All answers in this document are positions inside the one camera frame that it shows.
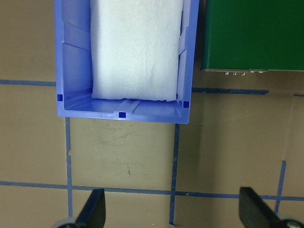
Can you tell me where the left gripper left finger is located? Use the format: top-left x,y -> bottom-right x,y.
75,189 -> 106,228

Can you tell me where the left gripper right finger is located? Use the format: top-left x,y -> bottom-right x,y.
238,186 -> 304,228

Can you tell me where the blue source bin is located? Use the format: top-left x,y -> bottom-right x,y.
54,0 -> 199,124

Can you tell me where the white foam pad source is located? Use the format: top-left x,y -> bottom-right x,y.
90,0 -> 183,101

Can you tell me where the green conveyor belt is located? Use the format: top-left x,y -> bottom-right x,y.
202,0 -> 304,71

